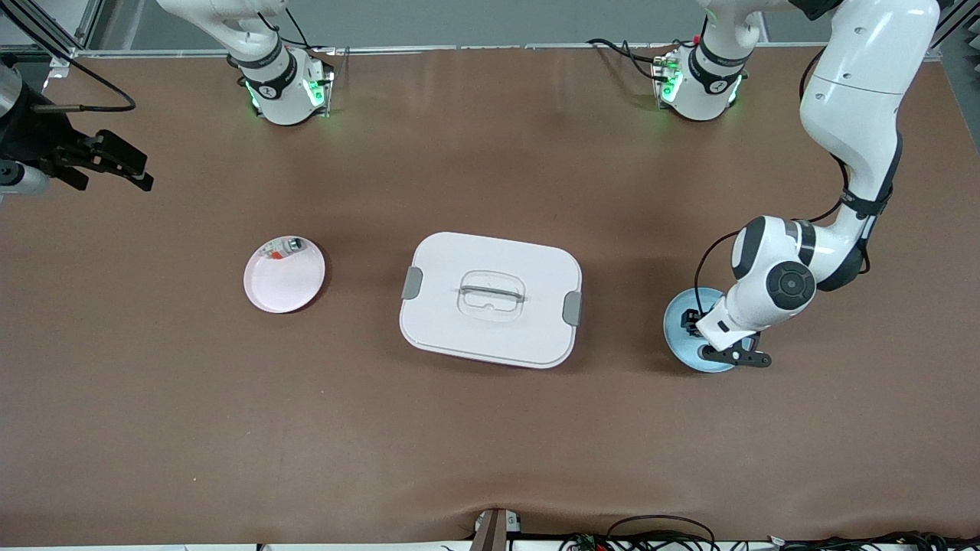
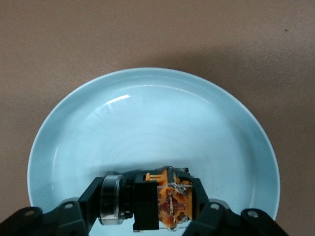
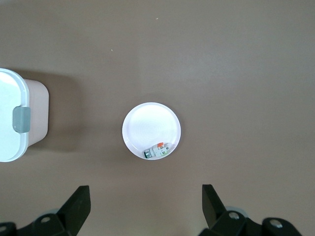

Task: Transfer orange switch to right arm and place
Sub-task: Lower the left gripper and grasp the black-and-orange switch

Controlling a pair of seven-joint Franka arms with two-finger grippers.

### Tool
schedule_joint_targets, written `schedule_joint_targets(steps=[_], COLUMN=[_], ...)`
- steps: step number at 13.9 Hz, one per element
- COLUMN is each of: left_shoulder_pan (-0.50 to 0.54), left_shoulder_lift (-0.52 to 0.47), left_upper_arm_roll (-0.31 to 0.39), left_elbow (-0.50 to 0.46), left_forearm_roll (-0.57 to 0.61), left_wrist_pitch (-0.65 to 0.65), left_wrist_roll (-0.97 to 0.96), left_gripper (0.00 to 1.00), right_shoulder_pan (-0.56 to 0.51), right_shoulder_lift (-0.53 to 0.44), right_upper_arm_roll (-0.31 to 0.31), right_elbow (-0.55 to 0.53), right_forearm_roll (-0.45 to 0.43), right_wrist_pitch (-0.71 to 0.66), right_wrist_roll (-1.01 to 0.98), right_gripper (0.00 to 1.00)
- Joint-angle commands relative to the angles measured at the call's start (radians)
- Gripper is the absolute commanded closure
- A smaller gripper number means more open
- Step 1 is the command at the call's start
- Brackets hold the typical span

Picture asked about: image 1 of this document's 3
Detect small white orange switch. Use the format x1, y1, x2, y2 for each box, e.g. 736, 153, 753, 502
260, 237, 307, 263

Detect black cable bundle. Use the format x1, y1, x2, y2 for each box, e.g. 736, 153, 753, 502
769, 530, 980, 551

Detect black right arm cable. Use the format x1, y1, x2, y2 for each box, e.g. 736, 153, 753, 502
0, 0, 137, 116

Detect metal bracket at table edge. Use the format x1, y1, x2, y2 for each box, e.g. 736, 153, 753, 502
469, 507, 523, 551

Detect black looped cable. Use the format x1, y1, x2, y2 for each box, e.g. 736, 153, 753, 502
606, 514, 717, 551

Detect pink round plate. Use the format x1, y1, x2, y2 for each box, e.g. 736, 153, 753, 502
243, 235, 327, 315

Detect aluminium frame post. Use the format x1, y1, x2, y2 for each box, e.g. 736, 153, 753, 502
0, 0, 105, 71
936, 0, 980, 62

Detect light blue round plate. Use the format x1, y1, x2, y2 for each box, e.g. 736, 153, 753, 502
663, 287, 740, 374

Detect black right base cable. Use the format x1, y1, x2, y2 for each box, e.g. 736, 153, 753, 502
256, 6, 338, 54

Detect white lidded storage box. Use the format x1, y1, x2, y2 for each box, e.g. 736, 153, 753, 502
399, 231, 583, 370

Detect black left base cable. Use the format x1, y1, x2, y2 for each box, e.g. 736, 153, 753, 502
587, 37, 668, 81

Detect black base cable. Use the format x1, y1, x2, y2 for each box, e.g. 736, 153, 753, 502
587, 37, 668, 81
256, 6, 338, 54

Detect clear lid handle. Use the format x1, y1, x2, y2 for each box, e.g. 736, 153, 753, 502
456, 271, 528, 322

